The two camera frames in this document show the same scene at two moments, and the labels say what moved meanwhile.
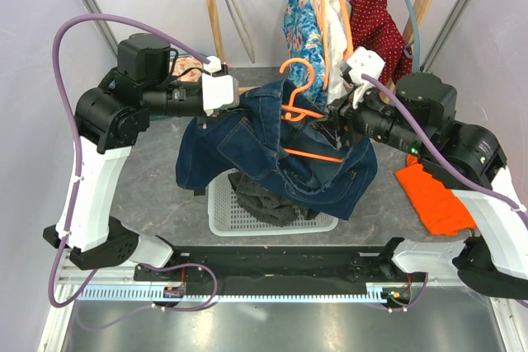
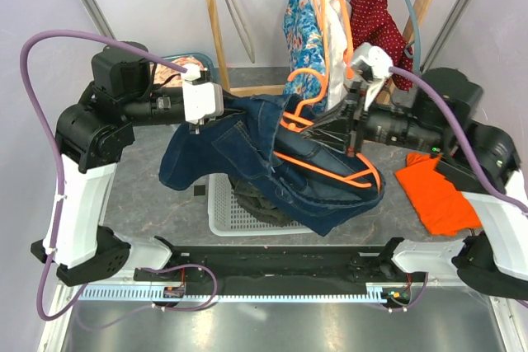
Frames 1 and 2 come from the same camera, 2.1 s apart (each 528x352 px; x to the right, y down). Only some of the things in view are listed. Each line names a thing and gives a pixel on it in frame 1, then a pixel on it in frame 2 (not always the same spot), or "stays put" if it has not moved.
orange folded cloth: x=442 y=211 stays put
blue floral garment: x=304 y=44 stays put
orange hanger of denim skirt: x=290 y=113 -> x=294 y=123
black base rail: x=286 y=264 stays put
